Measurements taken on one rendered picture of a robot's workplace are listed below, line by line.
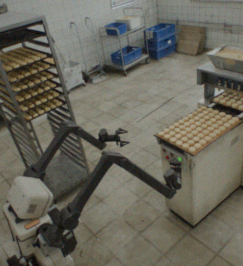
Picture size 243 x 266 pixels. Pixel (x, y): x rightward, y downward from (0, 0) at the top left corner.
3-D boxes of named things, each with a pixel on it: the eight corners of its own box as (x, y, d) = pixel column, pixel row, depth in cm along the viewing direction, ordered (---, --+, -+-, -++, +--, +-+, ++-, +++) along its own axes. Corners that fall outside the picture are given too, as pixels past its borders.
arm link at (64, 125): (61, 115, 172) (73, 121, 167) (73, 122, 184) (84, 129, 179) (20, 176, 170) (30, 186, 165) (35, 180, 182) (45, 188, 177)
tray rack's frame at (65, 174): (93, 180, 321) (46, 14, 222) (54, 206, 296) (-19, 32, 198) (65, 157, 364) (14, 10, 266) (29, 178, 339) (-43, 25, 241)
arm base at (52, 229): (38, 230, 140) (48, 246, 131) (47, 216, 140) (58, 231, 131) (51, 233, 146) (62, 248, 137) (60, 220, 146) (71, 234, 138)
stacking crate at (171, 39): (163, 40, 664) (162, 31, 653) (176, 42, 637) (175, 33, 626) (144, 48, 635) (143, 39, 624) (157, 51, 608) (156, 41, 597)
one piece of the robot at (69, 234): (58, 263, 160) (47, 239, 148) (38, 234, 179) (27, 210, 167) (82, 245, 167) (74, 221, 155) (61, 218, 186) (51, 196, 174)
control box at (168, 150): (165, 157, 232) (163, 143, 224) (187, 170, 215) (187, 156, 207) (162, 159, 230) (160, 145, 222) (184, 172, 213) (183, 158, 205)
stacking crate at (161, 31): (161, 31, 653) (161, 23, 642) (175, 33, 627) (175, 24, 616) (143, 39, 623) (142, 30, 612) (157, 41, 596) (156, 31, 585)
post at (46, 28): (91, 175, 315) (45, 14, 222) (89, 176, 314) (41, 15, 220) (89, 174, 317) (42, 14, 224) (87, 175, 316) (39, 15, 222)
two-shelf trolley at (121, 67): (131, 59, 648) (124, 6, 586) (151, 63, 612) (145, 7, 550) (105, 73, 601) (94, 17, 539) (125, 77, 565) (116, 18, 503)
